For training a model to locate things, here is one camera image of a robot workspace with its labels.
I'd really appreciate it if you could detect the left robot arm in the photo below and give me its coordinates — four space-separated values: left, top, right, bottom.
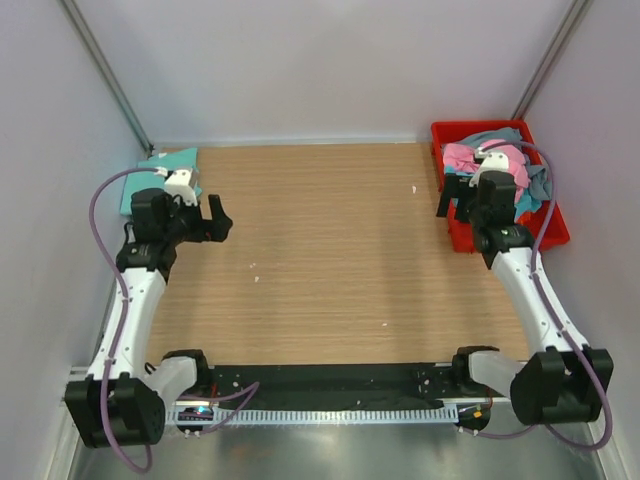
64 188 233 448

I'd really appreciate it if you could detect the aluminium corner post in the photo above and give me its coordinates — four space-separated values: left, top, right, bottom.
511 0 593 120
58 0 154 157

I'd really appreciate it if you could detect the right aluminium corner post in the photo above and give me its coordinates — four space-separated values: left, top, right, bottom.
511 0 593 120

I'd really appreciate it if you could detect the teal green t shirt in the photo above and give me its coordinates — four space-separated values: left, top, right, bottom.
118 147 204 217

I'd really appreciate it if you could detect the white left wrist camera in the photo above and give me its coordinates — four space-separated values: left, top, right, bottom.
164 168 199 206

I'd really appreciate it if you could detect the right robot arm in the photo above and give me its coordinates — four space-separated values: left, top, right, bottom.
437 171 613 425

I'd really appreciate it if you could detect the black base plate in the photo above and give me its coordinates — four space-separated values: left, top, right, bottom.
199 360 512 407

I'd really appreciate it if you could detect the grey t shirt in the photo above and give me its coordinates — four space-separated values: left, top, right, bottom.
459 127 552 206

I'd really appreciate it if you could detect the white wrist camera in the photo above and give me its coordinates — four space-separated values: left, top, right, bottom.
164 168 199 206
469 149 509 187

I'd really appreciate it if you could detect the left aluminium corner post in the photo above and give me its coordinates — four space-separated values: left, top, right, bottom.
58 0 154 157

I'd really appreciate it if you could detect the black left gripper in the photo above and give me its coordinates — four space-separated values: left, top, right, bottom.
162 193 231 246

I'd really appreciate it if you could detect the pink t shirt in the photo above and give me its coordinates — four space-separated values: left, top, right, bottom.
443 139 530 202

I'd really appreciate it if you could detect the slotted cable duct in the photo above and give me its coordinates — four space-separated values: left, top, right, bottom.
166 404 459 428

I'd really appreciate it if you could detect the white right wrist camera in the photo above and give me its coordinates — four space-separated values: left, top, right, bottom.
469 149 509 187

